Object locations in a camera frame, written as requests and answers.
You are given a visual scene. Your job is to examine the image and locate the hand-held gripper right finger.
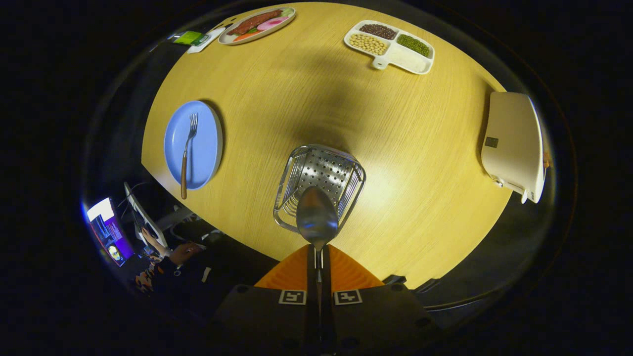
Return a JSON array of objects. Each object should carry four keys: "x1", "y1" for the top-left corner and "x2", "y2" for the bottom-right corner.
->
[{"x1": 321, "y1": 244, "x2": 441, "y2": 354}]

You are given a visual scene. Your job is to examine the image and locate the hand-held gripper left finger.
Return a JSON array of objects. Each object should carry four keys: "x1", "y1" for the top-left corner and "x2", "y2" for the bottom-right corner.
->
[{"x1": 213, "y1": 244, "x2": 317, "y2": 354}]

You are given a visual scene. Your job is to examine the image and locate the wooden handle metal spoon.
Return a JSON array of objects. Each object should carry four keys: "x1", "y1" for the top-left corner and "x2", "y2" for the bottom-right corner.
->
[{"x1": 296, "y1": 186, "x2": 340, "y2": 297}]

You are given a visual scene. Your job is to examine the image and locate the wooden handle metal fork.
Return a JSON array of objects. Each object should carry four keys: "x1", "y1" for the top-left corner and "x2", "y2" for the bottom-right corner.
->
[{"x1": 180, "y1": 112, "x2": 199, "y2": 200}]

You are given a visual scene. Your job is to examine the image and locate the blue round plate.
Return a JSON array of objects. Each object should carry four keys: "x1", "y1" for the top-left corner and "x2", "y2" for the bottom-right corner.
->
[{"x1": 164, "y1": 100, "x2": 223, "y2": 190}]

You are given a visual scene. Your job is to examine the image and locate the white laptop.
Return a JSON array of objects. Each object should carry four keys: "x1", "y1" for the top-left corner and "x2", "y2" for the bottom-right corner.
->
[{"x1": 124, "y1": 181, "x2": 169, "y2": 248}]

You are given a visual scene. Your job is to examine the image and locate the computer monitor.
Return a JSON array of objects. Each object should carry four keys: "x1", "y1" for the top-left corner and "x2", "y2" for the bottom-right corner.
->
[{"x1": 85, "y1": 197, "x2": 135, "y2": 267}]

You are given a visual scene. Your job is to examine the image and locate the white toaster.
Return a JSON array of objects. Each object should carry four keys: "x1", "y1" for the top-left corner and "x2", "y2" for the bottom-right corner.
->
[{"x1": 481, "y1": 91, "x2": 547, "y2": 204}]

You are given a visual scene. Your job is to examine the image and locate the white divided dish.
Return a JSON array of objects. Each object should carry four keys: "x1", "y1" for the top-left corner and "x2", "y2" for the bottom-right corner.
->
[{"x1": 344, "y1": 20, "x2": 436, "y2": 75}]

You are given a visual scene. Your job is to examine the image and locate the pile of yellow beans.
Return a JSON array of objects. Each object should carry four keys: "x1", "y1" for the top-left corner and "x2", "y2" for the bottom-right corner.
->
[{"x1": 349, "y1": 34, "x2": 389, "y2": 56}]

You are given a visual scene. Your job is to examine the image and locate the pile of green beans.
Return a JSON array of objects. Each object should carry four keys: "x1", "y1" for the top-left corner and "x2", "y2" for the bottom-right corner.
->
[{"x1": 397, "y1": 34, "x2": 431, "y2": 57}]

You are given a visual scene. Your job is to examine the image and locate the pile of brown beans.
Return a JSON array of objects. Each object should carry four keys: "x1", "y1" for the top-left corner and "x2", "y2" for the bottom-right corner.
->
[{"x1": 359, "y1": 24, "x2": 398, "y2": 40}]

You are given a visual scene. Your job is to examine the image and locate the round beige food plate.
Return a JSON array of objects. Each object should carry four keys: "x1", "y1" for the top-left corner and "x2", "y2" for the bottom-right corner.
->
[{"x1": 218, "y1": 6, "x2": 297, "y2": 46}]

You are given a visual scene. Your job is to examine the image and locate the pink ham slice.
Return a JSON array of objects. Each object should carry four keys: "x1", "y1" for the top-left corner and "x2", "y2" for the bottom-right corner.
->
[{"x1": 256, "y1": 16, "x2": 290, "y2": 32}]

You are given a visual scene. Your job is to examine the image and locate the white square coaster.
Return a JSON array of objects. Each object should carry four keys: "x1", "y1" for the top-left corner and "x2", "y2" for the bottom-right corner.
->
[{"x1": 187, "y1": 27, "x2": 226, "y2": 54}]

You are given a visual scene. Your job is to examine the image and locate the brown meat slices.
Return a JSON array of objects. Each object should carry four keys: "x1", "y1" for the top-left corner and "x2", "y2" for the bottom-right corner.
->
[{"x1": 228, "y1": 9, "x2": 283, "y2": 36}]

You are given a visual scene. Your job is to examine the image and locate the green label plastic bottle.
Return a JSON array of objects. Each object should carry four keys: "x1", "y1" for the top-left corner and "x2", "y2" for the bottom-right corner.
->
[{"x1": 171, "y1": 31, "x2": 211, "y2": 46}]

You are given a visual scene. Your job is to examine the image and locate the metal wire cutlery basket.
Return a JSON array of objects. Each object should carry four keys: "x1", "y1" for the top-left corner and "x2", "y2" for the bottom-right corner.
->
[{"x1": 273, "y1": 144, "x2": 367, "y2": 234}]

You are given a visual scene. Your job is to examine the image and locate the grey chair frame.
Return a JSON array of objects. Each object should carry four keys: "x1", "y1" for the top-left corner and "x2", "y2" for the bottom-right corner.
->
[{"x1": 158, "y1": 205, "x2": 223, "y2": 243}]

